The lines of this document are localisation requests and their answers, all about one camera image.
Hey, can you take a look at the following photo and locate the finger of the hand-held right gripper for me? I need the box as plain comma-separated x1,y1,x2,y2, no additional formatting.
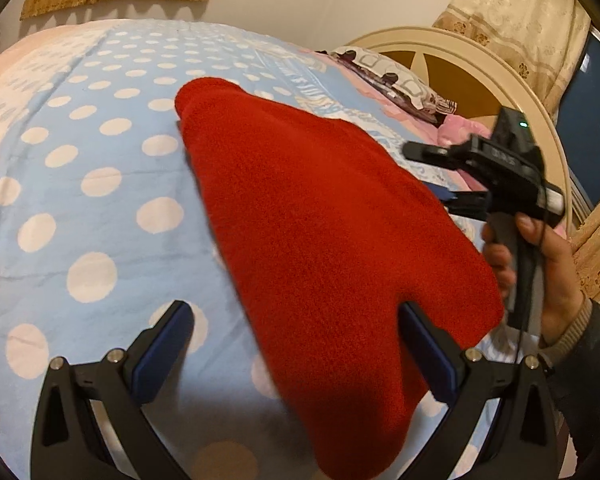
427,185,491,221
402,141,468,171

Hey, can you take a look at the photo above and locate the person's right hand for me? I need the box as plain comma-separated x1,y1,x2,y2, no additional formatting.
481,212,593,348

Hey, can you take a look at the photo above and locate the cream bed headboard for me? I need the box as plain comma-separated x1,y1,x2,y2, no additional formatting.
332,26,573,241

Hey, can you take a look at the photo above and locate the polka dot bed sheet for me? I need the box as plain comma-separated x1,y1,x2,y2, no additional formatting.
0,19,496,480

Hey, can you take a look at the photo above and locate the pink cloth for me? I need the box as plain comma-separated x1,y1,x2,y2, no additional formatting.
435,114,496,148

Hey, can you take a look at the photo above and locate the dark window pane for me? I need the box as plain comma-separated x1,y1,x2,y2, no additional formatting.
557,35,600,211

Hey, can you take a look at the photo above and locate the patterned pillow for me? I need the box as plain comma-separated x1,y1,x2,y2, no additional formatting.
330,46,458,126

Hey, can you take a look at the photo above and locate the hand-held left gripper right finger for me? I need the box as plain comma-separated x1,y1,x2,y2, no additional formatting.
397,301,563,480

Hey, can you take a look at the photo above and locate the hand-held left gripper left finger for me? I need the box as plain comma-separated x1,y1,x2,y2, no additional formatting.
30,300,196,480

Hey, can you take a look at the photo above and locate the red fleece garment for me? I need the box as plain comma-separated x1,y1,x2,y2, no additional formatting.
174,76,506,480

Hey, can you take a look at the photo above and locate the person's right forearm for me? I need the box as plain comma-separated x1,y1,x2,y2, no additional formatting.
537,297,600,480

